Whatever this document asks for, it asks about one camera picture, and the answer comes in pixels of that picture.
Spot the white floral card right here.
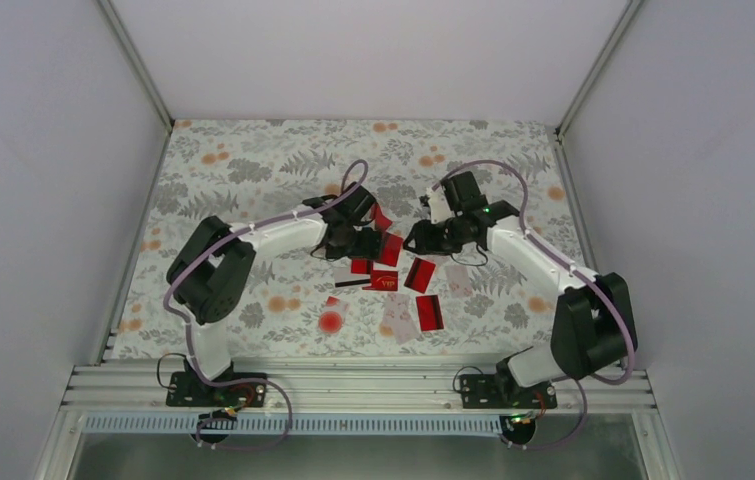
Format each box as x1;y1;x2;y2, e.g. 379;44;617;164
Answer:
444;265;473;298

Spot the floral patterned table mat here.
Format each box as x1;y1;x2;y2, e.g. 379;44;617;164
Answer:
111;119;583;360

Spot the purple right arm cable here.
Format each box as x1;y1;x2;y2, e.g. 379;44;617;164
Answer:
426;159;638;453

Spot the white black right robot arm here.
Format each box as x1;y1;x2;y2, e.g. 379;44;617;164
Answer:
404;171;638;407

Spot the white card red circle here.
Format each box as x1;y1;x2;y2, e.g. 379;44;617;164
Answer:
318;296;349;334

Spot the red VIP card small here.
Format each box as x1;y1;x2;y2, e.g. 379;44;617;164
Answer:
350;259;373;276

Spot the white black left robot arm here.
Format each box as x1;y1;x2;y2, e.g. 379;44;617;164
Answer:
163;183;386;405

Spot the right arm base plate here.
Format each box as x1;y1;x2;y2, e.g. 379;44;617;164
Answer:
457;374;558;410

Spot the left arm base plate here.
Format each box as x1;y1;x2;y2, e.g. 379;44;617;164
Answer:
165;371;267;409

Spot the red magnetic stripe card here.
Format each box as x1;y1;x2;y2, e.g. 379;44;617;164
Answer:
404;257;436;294

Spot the grey slotted cable duct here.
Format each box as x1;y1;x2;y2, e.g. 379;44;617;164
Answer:
81;412;502;437

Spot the red VIP card centre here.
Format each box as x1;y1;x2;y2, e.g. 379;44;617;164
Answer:
363;269;399;292

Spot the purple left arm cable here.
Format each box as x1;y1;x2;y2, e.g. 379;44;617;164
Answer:
162;158;370;452

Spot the white floral card lower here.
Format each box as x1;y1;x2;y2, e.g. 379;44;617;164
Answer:
380;292;420;344

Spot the white card black stripe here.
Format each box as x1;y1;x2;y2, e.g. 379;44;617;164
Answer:
332;267;371;288

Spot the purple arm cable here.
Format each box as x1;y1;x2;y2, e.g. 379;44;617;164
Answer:
426;159;638;453
162;158;370;452

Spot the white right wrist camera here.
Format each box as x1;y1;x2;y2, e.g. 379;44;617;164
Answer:
420;187;454;225

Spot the aluminium rail frame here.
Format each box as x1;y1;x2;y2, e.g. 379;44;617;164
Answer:
61;361;657;414

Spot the white floral card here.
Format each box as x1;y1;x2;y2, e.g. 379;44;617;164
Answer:
444;265;473;298
380;292;420;344

